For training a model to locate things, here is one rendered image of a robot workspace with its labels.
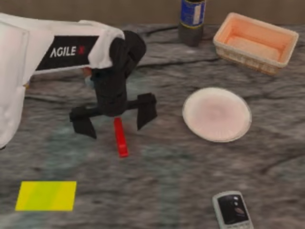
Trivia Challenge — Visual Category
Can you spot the dark soda bottle blue label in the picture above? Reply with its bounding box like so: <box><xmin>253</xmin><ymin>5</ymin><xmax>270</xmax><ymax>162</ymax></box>
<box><xmin>178</xmin><ymin>0</ymin><xmax>207</xmax><ymax>47</ymax></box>

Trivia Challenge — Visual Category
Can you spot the white round plate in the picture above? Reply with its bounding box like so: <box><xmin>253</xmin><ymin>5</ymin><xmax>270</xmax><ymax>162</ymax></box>
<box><xmin>182</xmin><ymin>87</ymin><xmax>253</xmax><ymax>143</ymax></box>

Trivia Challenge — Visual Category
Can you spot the pink woven basket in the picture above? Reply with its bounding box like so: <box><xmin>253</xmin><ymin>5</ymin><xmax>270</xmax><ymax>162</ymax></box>
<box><xmin>213</xmin><ymin>12</ymin><xmax>300</xmax><ymax>76</ymax></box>

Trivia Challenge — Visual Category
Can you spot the silver and black phone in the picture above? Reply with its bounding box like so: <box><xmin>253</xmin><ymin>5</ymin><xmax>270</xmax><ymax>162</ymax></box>
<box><xmin>212</xmin><ymin>190</ymin><xmax>254</xmax><ymax>229</ymax></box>

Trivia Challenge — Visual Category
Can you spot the grey wrinkled table cloth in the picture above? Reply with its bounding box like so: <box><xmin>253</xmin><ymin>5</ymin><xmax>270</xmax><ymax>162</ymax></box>
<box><xmin>0</xmin><ymin>23</ymin><xmax>305</xmax><ymax>229</ymax></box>

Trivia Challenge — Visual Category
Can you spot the yellow green card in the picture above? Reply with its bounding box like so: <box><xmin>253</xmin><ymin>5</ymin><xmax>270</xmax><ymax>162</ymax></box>
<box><xmin>15</xmin><ymin>180</ymin><xmax>78</xmax><ymax>212</ymax></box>

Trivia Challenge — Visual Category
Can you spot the red rectangular block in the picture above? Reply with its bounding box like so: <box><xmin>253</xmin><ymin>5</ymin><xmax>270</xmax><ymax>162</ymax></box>
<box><xmin>113</xmin><ymin>116</ymin><xmax>130</xmax><ymax>158</ymax></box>

